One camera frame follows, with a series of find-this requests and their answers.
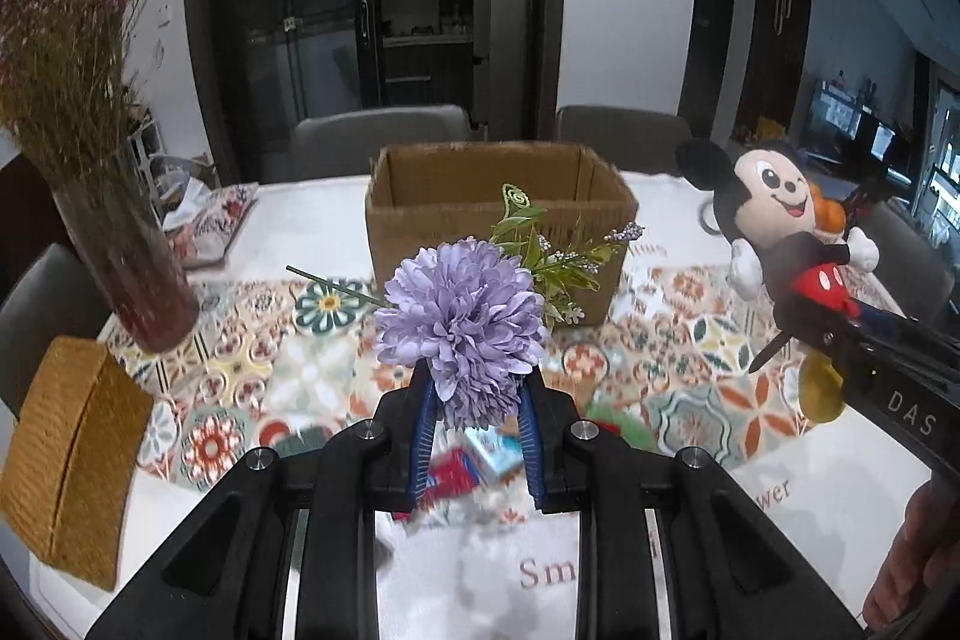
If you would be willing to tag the purple artificial flower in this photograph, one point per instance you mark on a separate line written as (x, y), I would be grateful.
(477, 312)

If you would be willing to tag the grey chair near left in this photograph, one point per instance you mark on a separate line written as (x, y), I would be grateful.
(55, 297)

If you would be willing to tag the brown cardboard box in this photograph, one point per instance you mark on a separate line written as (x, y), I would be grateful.
(425, 195)

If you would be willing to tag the floral patterned tablecloth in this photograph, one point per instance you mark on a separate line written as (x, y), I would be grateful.
(270, 363)

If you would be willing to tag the glass vase with dried flowers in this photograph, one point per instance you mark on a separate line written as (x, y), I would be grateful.
(66, 105)

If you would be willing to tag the blue white small box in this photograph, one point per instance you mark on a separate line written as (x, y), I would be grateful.
(497, 456)

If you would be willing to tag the grey dining chair left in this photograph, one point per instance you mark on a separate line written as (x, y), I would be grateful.
(346, 143)

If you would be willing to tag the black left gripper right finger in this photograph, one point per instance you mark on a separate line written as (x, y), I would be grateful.
(669, 546)

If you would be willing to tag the woven straw basket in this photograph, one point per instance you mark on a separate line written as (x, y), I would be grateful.
(72, 455)

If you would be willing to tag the floral tissue box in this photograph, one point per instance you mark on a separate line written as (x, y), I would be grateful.
(202, 227)

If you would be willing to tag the right human hand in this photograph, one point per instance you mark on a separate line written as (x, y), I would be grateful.
(922, 551)

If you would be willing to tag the grey dining chair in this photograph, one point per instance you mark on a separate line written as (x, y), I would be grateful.
(630, 139)
(346, 143)

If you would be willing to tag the white shelf with clutter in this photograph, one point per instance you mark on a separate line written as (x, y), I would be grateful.
(164, 175)

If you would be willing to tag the red green plush toy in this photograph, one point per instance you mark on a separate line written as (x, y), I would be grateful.
(615, 429)

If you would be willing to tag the grey chair far right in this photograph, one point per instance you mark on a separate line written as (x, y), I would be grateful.
(913, 272)

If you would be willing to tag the Mickey Mouse plush toy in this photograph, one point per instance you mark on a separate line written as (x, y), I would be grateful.
(787, 241)

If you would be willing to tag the grey dining chair right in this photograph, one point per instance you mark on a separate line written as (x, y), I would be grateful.
(630, 139)

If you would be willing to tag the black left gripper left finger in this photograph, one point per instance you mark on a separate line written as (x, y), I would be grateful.
(223, 572)

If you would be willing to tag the red snack packet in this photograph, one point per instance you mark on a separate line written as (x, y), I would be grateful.
(451, 475)

